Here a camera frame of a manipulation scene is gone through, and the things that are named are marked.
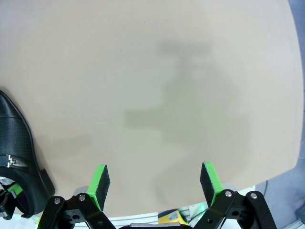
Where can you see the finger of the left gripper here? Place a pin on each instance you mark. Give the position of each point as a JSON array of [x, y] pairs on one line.
[[14, 188]]

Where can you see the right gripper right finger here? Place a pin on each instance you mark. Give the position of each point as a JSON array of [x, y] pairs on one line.
[[210, 183]]

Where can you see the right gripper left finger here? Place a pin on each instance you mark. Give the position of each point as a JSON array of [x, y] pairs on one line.
[[100, 188]]

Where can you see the yellow grey box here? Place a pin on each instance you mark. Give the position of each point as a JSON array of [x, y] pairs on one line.
[[166, 217]]

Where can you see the aluminium frame profile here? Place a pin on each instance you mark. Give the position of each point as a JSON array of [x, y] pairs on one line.
[[194, 212]]

